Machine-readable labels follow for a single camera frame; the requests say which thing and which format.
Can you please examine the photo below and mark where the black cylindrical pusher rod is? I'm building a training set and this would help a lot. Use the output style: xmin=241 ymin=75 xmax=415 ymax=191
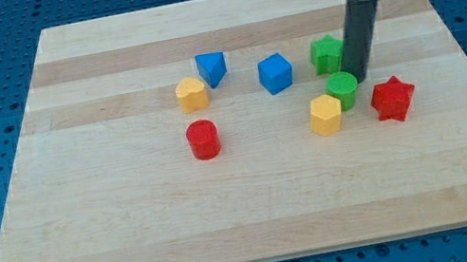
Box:
xmin=340 ymin=0 xmax=379 ymax=83

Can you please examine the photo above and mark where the blue cube block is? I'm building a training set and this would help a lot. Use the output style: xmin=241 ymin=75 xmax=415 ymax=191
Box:
xmin=257 ymin=53 xmax=293 ymax=95

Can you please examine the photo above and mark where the yellow hexagon block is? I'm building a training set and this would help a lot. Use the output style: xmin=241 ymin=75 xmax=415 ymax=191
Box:
xmin=309 ymin=94 xmax=342 ymax=137

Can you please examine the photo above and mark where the green star block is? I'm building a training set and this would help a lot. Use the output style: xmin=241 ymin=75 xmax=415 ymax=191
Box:
xmin=309 ymin=34 xmax=343 ymax=75

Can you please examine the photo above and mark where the green cylinder block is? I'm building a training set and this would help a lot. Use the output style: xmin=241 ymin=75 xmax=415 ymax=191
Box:
xmin=326 ymin=71 xmax=358 ymax=112

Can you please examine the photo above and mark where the red star block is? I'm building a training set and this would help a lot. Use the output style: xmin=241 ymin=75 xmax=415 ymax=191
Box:
xmin=370 ymin=76 xmax=416 ymax=122

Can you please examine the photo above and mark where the blue triangle block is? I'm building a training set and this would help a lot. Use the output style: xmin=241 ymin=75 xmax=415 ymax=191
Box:
xmin=195 ymin=51 xmax=228 ymax=89

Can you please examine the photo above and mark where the yellow heart block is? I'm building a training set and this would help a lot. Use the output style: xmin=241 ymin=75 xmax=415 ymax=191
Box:
xmin=176 ymin=77 xmax=210 ymax=114

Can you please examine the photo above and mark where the wooden board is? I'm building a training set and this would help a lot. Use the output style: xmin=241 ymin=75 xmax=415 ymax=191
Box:
xmin=0 ymin=0 xmax=467 ymax=262

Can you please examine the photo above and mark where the red cylinder block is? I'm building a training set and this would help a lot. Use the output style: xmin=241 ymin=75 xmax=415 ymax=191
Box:
xmin=186 ymin=120 xmax=221 ymax=160

